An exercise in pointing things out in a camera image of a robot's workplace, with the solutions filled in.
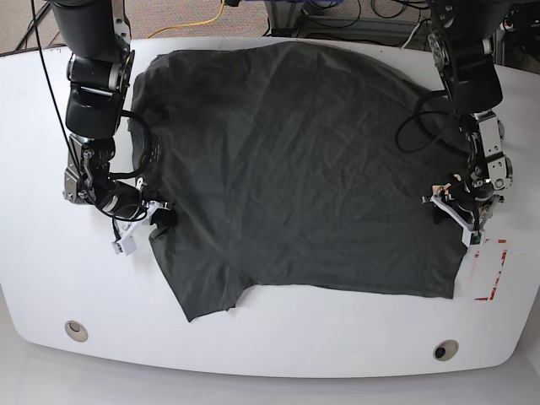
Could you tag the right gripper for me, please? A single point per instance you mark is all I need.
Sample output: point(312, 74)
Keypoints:
point(138, 205)

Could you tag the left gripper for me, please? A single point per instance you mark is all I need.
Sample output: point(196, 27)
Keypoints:
point(470, 202)

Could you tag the dark grey t-shirt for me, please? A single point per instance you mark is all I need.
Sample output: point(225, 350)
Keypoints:
point(296, 164)

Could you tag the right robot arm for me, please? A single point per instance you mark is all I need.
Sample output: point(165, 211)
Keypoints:
point(98, 34)

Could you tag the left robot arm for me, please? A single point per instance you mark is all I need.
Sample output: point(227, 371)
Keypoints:
point(462, 44)

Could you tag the red tape rectangle marking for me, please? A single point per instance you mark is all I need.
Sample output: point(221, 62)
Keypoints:
point(488, 269)

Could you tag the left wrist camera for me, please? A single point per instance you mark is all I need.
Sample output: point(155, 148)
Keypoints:
point(473, 237)

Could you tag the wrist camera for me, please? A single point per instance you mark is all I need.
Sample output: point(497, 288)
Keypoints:
point(125, 246)
point(473, 237)

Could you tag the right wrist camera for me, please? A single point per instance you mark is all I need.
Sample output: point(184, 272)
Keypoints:
point(125, 246)

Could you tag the right table cable grommet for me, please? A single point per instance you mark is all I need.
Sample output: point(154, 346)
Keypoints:
point(446, 350)

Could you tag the table cable grommet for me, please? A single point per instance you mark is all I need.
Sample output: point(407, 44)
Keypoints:
point(446, 350)
point(76, 331)

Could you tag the left table cable grommet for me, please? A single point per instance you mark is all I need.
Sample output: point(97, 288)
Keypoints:
point(76, 331)

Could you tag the aluminium frame stand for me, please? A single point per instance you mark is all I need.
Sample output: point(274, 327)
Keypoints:
point(309, 20)

